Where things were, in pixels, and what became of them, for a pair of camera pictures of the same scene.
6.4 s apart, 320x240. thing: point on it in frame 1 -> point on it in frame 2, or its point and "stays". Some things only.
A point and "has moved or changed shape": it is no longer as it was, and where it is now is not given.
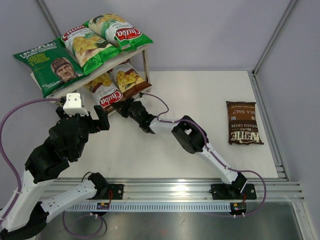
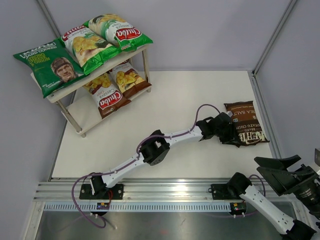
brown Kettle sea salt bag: (242, 126) has moved or changed shape
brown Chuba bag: (105, 90) stays
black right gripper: (121, 107) -> (283, 181)
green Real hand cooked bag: (52, 65) stays
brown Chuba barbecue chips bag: (129, 81) stays
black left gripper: (102, 116) -> (230, 138)
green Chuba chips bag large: (118, 33) stays
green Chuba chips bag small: (92, 51) stays
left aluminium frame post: (48, 18) stays
